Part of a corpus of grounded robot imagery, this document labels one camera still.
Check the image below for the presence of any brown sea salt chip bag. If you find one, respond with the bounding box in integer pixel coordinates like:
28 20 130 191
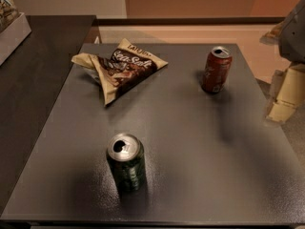
71 38 168 106

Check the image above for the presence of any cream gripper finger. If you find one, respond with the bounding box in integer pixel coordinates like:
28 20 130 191
260 22 283 44
266 63 305 123

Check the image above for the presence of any green soda can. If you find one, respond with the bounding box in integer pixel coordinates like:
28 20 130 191
106 133 146 192

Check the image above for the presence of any red soda can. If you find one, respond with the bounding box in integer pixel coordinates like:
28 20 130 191
202 46 233 94

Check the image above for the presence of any white snack box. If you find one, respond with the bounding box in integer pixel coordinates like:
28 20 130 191
0 0 31 65

